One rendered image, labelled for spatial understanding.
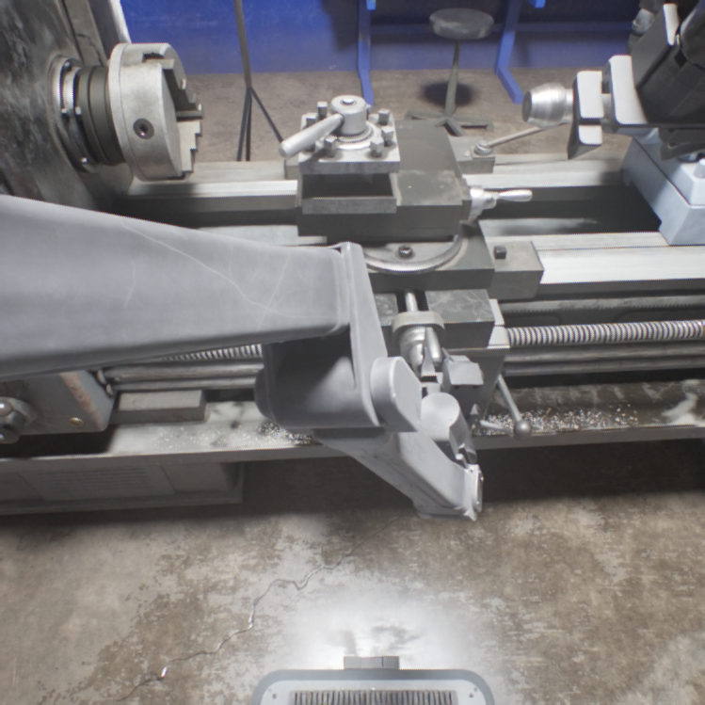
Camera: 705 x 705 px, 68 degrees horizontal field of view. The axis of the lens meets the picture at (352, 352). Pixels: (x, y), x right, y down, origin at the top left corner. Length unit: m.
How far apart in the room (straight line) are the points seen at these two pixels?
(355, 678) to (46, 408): 0.88
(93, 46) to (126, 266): 1.15
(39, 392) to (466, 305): 0.88
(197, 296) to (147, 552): 1.59
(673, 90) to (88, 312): 0.46
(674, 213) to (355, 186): 0.75
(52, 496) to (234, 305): 1.69
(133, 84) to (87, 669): 1.41
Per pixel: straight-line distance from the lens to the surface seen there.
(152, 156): 1.12
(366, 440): 0.41
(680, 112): 0.55
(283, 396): 0.37
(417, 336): 0.93
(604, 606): 1.79
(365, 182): 0.98
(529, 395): 1.54
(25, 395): 1.28
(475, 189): 1.06
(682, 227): 1.40
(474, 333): 1.04
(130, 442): 1.49
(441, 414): 0.68
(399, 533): 1.71
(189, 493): 1.79
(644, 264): 1.32
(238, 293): 0.25
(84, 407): 1.27
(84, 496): 1.88
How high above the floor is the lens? 1.58
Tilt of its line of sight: 49 degrees down
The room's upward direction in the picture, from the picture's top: straight up
